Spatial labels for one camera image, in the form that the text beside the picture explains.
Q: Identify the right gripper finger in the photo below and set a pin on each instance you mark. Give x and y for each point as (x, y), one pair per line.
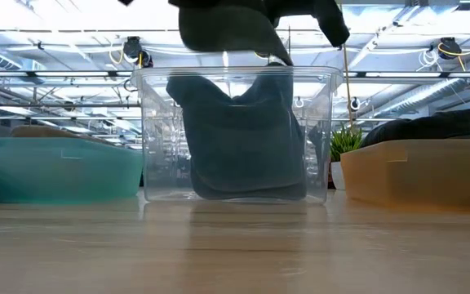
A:
(218, 3)

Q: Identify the dark green baseball cap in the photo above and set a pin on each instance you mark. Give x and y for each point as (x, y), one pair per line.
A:
(227, 32)
(239, 143)

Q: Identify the clear plastic bin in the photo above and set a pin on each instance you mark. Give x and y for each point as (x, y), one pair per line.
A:
(157, 163)

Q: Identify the small green potted plant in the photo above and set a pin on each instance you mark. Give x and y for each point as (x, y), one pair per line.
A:
(343, 143)

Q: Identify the teal plastic bin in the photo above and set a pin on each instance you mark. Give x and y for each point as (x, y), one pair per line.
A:
(55, 175)

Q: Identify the orange plastic bin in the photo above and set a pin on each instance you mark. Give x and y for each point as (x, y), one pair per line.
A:
(422, 175)

